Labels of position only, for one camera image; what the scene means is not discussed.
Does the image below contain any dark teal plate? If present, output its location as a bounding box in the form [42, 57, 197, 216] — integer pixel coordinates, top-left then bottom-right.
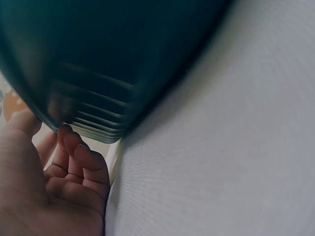
[0, 0, 234, 133]

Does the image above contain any stack of teal plastic plates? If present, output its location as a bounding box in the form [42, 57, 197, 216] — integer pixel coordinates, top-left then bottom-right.
[48, 61, 140, 145]

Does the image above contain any person's left hand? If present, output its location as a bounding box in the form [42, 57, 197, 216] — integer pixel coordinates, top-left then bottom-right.
[0, 109, 111, 236]

